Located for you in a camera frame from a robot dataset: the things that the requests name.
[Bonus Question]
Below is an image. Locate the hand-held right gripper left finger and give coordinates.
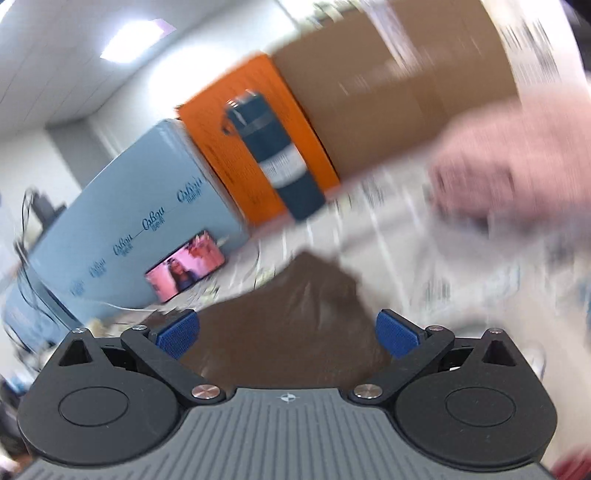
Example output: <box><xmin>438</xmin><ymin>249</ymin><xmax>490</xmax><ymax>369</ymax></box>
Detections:
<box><xmin>54</xmin><ymin>310</ymin><xmax>226</xmax><ymax>408</ymax></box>

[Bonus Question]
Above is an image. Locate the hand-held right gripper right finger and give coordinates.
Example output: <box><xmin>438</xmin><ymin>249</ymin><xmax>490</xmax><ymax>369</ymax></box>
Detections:
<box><xmin>349</xmin><ymin>310</ymin><xmax>520</xmax><ymax>406</ymax></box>

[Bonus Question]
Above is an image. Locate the dark brown garment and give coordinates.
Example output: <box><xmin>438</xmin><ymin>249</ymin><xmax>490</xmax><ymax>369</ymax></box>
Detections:
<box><xmin>178</xmin><ymin>251</ymin><xmax>398</xmax><ymax>391</ymax></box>

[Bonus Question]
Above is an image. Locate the smartphone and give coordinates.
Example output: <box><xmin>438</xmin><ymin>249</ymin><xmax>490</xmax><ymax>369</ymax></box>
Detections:
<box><xmin>144</xmin><ymin>231</ymin><xmax>226</xmax><ymax>304</ymax></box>

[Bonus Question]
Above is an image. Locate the light blue cardboard box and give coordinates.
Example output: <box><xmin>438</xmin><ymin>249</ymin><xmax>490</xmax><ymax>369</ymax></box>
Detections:
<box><xmin>0</xmin><ymin>119</ymin><xmax>250</xmax><ymax>352</ymax></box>

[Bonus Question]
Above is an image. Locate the orange box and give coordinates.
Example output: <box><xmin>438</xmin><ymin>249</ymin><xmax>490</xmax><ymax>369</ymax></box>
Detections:
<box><xmin>178</xmin><ymin>53</ymin><xmax>340</xmax><ymax>227</ymax></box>

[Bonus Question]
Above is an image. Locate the dark blue tumbler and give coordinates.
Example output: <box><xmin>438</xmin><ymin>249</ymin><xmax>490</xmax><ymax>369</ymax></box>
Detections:
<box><xmin>225</xmin><ymin>91</ymin><xmax>326</xmax><ymax>221</ymax></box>

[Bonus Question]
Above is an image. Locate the pink cloth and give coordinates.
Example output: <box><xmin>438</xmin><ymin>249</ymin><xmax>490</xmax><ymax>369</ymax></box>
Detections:
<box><xmin>429</xmin><ymin>92</ymin><xmax>591</xmax><ymax>232</ymax></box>

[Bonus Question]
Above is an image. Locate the red object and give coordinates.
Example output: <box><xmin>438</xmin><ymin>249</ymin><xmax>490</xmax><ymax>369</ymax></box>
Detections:
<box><xmin>551</xmin><ymin>450</ymin><xmax>591</xmax><ymax>480</ymax></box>

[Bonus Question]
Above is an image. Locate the brown cardboard box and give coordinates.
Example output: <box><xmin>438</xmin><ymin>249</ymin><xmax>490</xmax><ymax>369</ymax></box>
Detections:
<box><xmin>272</xmin><ymin>0</ymin><xmax>520</xmax><ymax>181</ymax></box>

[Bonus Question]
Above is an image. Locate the ceiling light panel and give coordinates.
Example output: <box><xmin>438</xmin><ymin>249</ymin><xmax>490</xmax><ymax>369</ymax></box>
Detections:
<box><xmin>100</xmin><ymin>18</ymin><xmax>177</xmax><ymax>63</ymax></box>

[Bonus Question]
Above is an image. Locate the white printed box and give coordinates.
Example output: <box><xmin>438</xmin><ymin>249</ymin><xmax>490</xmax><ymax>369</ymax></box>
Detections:
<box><xmin>485</xmin><ymin>0</ymin><xmax>588</xmax><ymax>93</ymax></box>

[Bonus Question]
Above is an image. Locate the white cable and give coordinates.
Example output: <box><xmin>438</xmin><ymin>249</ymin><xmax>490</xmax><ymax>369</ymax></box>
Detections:
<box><xmin>98</xmin><ymin>301</ymin><xmax>155</xmax><ymax>313</ymax></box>

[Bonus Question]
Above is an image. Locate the black cable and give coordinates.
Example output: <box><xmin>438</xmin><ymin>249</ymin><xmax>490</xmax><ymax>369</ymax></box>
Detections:
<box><xmin>14</xmin><ymin>187</ymin><xmax>84</xmax><ymax>333</ymax></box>

